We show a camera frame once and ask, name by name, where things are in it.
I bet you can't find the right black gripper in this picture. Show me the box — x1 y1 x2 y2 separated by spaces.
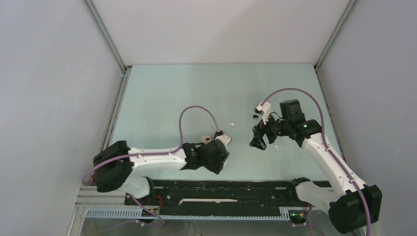
249 110 290 150

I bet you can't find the beige earbud case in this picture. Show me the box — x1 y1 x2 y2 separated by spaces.
201 135 212 144

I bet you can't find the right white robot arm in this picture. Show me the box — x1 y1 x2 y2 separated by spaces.
249 99 382 234

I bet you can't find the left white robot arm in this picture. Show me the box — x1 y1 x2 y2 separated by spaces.
93 135 232 205

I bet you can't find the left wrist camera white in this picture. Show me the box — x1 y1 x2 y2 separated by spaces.
214 130 232 150

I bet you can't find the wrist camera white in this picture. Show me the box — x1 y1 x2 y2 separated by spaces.
255 102 271 125
214 130 232 150

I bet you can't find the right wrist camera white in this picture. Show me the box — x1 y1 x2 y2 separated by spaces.
255 102 271 125

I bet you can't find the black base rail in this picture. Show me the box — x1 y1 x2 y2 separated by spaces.
124 180 310 218

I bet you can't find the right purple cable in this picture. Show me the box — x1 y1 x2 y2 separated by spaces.
259 88 373 236

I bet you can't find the grey cable duct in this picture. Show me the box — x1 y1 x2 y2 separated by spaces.
85 208 291 221

